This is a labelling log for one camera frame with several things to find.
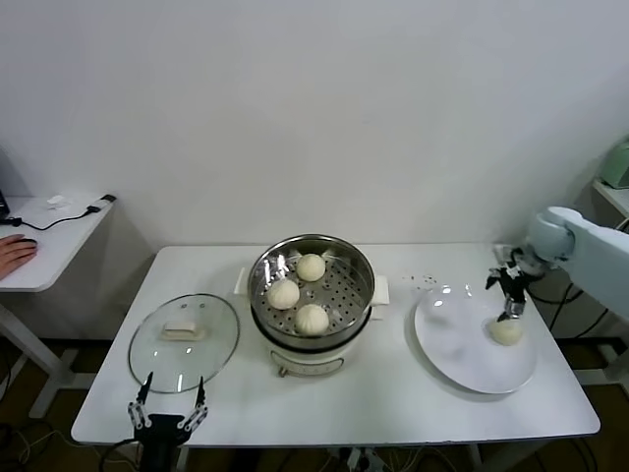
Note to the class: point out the perforated steel steamer basket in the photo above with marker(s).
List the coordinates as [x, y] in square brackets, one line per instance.
[260, 295]

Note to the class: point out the pale green appliance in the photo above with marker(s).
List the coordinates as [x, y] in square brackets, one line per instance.
[616, 167]

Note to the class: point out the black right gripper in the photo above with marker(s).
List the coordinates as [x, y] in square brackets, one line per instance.
[515, 287]

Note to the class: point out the white power strip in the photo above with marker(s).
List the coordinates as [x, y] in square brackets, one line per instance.
[366, 459]

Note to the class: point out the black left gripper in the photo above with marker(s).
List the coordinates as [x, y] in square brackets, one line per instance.
[162, 437]

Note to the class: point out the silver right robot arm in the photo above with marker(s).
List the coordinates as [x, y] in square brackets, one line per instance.
[589, 246]

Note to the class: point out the white side desk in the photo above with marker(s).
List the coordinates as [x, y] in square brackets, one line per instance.
[64, 246]

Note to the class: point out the cream electric cooking pot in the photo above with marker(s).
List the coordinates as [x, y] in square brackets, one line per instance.
[304, 364]

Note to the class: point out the small crumpled white object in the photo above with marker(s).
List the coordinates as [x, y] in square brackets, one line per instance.
[56, 201]

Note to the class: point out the person's bare hand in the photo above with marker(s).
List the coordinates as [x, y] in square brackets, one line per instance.
[15, 255]

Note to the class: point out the white steamed baozi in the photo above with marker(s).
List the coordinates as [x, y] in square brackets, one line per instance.
[310, 267]
[311, 319]
[503, 333]
[283, 294]

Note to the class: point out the small dark adapter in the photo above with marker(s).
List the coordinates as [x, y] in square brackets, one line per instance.
[107, 198]

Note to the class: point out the white round plate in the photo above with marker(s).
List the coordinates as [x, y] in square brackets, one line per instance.
[452, 354]

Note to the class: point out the dark laptop edge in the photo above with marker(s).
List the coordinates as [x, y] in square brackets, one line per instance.
[3, 204]

